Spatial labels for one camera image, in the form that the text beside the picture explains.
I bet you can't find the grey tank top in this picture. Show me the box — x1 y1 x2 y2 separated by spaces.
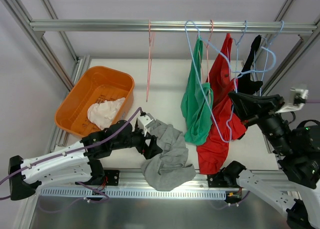
141 120 196 192

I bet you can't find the blue hanger of grey top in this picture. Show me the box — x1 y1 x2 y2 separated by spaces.
184 20 277 143

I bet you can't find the white tank top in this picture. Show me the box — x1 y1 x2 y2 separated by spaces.
87 97 125 130

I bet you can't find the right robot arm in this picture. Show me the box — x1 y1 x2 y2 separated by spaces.
222 91 320 229

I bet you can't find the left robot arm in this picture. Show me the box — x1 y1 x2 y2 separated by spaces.
8 120 163 201

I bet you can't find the black tank top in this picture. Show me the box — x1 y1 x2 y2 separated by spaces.
236 34 264 96

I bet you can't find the red tank top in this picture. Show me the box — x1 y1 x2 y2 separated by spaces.
196 33 247 175

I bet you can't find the blue hanger of red top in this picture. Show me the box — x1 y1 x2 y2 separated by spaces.
231 20 248 93

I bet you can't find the green tank top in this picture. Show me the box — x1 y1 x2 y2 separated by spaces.
180 39 214 146

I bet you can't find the blue hanger of black top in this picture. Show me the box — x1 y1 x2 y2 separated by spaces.
251 20 285 83

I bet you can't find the pink hanger of green top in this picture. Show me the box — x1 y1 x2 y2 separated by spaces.
202 19 215 107

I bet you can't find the orange plastic tub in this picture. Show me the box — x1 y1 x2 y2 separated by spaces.
54 66 135 138

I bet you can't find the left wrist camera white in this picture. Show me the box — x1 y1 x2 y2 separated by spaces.
137 113 155 136

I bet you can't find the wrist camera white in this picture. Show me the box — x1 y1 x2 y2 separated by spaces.
137 113 155 136
276 84 309 114

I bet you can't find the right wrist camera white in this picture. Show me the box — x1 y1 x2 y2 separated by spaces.
276 84 309 114

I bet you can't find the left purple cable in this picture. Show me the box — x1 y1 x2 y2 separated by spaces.
0 107 146 201

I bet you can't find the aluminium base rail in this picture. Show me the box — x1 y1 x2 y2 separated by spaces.
99 167 288 190

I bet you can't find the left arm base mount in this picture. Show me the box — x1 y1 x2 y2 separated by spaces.
104 169 120 186

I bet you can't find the slotted white cable duct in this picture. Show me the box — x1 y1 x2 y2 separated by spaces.
40 187 227 200

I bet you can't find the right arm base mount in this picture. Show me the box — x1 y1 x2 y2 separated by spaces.
207 171 250 210

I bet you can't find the aluminium hanging rail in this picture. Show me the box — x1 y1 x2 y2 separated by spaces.
29 19 318 36

